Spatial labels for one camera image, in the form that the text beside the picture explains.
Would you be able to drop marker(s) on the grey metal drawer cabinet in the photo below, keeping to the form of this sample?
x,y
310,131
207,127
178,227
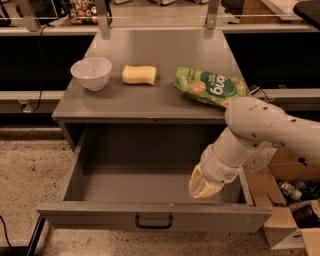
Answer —
x,y
165,49

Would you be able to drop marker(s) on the yellow sponge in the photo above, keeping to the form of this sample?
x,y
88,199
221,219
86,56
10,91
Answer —
x,y
139,74

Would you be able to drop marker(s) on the black chair leg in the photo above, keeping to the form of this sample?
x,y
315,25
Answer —
x,y
30,249

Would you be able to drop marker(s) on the cardboard box with trash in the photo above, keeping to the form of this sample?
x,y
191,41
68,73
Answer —
x,y
280,229

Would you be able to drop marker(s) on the grey top drawer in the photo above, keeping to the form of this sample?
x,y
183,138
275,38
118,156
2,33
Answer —
x,y
136,178

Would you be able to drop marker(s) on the white bowl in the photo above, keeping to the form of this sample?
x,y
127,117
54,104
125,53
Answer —
x,y
93,73

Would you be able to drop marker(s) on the green chip bag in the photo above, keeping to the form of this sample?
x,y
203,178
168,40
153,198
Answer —
x,y
209,88

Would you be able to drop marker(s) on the snack basket on shelf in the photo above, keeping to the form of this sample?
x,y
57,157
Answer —
x,y
83,12

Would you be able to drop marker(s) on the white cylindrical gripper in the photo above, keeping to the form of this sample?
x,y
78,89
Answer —
x,y
218,170

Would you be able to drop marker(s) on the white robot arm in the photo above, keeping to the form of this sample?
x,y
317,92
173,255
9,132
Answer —
x,y
251,124

